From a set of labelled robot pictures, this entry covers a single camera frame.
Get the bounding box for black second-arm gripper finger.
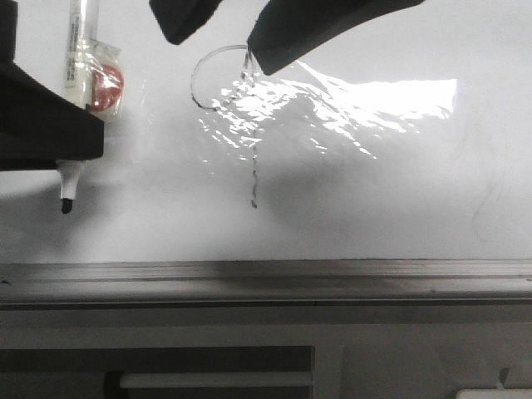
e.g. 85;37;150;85
149;0;221;45

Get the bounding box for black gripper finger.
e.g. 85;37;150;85
247;0;421;76
1;1;104;171

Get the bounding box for white whiteboard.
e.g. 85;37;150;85
1;1;531;263

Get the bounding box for aluminium whiteboard frame rail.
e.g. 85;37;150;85
1;259;531;308

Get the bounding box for red magnet taped to marker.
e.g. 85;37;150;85
86;40;125;122

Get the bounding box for white dry-erase marker pen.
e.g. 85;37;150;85
57;0;100;214

